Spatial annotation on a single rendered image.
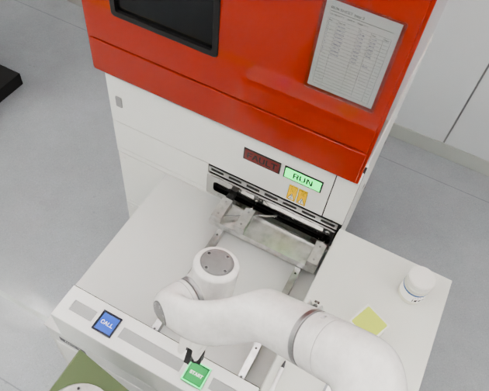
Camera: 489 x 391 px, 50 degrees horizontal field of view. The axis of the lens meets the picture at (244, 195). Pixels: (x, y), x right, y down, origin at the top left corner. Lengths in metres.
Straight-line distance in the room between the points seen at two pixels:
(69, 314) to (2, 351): 1.10
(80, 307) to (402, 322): 0.84
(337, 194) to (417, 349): 0.45
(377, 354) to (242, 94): 0.78
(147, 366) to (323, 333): 0.69
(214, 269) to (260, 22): 0.53
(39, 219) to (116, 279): 1.23
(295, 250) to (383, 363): 0.93
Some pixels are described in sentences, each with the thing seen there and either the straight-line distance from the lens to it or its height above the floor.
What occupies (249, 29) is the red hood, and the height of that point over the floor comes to 1.55.
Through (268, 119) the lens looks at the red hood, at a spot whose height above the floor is 1.32.
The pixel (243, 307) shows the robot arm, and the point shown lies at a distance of 0.84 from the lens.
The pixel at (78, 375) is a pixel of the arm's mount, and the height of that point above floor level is 1.03.
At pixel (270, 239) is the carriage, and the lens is 1.61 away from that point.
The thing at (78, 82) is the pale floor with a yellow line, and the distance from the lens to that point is 3.41.
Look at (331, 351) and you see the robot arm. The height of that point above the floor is 1.58.
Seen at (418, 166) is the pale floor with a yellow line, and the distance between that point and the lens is 3.18.
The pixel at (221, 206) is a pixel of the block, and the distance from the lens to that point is 1.63.
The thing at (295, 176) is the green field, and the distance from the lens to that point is 1.48.
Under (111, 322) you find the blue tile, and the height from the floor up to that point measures 0.96.
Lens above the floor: 2.24
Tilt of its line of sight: 54 degrees down
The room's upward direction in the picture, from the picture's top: 8 degrees clockwise
